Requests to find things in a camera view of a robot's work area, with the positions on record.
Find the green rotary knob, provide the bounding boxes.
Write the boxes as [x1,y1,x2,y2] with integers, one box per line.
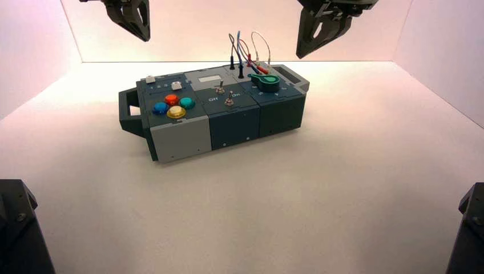
[247,73,281,94]

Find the white jumper cable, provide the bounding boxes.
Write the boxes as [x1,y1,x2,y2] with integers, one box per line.
[251,31,272,66]

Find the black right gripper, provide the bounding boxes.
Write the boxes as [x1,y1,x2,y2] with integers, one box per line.
[295,0,379,60]

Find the red jumper cable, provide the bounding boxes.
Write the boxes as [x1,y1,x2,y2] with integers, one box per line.
[239,38,270,75]

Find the dark teal grey control box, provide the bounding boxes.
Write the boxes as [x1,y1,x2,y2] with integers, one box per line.
[118,63,311,164]

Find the blue jumper cable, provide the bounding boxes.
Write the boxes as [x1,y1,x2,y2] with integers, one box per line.
[236,30,261,75]

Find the yellow dome push button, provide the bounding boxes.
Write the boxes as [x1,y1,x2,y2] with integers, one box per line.
[167,106,187,120]

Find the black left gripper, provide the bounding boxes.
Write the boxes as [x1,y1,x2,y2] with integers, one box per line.
[79,0,151,42]

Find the grey jumper cable black plugs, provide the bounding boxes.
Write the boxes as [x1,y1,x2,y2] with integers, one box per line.
[228,33,245,79]

